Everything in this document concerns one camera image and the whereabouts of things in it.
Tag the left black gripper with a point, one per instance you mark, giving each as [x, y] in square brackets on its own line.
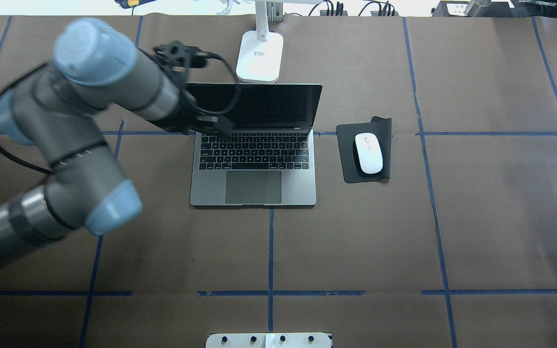
[188, 112]

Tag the grey laptop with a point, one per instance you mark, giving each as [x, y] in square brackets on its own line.
[269, 158]

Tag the white computer mouse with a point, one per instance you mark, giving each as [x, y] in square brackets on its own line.
[368, 149]

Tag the black mouse pad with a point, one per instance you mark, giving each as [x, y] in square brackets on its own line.
[382, 128]

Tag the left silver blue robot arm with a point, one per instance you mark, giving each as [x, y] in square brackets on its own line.
[53, 106]

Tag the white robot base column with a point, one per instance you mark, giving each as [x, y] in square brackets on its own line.
[270, 340]

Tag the white desk lamp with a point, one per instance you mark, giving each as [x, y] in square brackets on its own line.
[260, 52]

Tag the orange black connector box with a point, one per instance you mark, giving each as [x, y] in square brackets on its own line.
[333, 9]

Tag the silver metal cup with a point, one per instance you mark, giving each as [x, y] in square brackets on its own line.
[477, 8]

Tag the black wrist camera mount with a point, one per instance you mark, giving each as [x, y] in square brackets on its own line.
[177, 54]

